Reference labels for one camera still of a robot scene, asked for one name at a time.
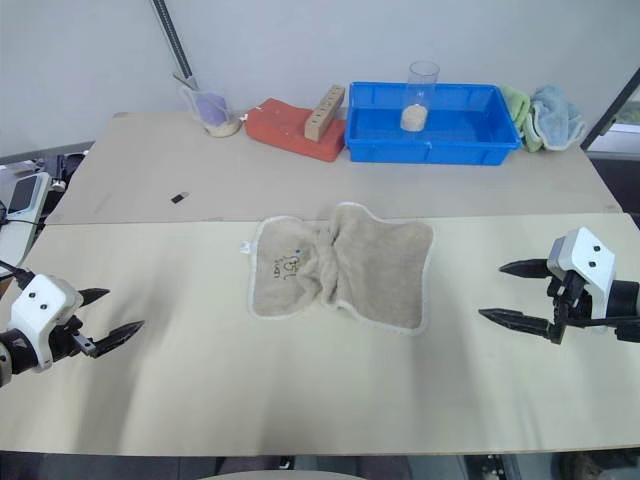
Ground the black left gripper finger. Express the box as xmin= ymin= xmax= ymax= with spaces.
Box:
xmin=91 ymin=319 xmax=147 ymax=359
xmin=74 ymin=287 xmax=112 ymax=314

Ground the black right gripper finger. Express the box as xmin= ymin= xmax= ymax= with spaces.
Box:
xmin=498 ymin=258 xmax=551 ymax=281
xmin=478 ymin=308 xmax=565 ymax=347

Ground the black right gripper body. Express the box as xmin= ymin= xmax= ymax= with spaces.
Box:
xmin=545 ymin=269 xmax=597 ymax=346

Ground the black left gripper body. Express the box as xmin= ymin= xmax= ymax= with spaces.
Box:
xmin=48 ymin=315 xmax=97 ymax=365

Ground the beige towel with white trim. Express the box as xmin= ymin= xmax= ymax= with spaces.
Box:
xmin=239 ymin=201 xmax=435 ymax=337

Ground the white device with dark screen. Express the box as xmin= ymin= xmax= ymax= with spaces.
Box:
xmin=0 ymin=171 xmax=52 ymax=269

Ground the blue plastic bin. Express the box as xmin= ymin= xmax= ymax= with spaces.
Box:
xmin=345 ymin=81 xmax=523 ymax=166

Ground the light blue cloth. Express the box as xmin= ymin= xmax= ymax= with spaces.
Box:
xmin=528 ymin=83 xmax=588 ymax=152

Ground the green cloth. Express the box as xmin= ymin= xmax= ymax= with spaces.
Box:
xmin=500 ymin=83 xmax=545 ymax=153

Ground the black slanted pole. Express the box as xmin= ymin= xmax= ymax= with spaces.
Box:
xmin=578 ymin=63 xmax=640 ymax=152

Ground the clear plastic cup with grains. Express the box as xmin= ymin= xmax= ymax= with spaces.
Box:
xmin=400 ymin=60 xmax=442 ymax=134

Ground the clear measuring cup with grains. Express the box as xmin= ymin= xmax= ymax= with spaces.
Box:
xmin=178 ymin=84 xmax=243 ymax=138

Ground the purple scoop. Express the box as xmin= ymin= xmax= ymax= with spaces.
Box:
xmin=193 ymin=90 xmax=230 ymax=126

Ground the orange-red foam block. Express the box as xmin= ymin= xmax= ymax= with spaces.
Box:
xmin=243 ymin=97 xmax=348 ymax=164

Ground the wooden block with holes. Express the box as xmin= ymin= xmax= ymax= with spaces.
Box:
xmin=303 ymin=84 xmax=347 ymax=143

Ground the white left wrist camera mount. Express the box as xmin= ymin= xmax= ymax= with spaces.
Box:
xmin=8 ymin=273 xmax=85 ymax=372

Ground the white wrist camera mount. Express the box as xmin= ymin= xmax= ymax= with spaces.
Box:
xmin=546 ymin=226 xmax=617 ymax=321
xmin=8 ymin=273 xmax=85 ymax=372

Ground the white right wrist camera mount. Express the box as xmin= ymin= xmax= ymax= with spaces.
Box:
xmin=546 ymin=226 xmax=617 ymax=321

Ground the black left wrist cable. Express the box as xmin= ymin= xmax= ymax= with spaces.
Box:
xmin=0 ymin=258 xmax=35 ymax=292

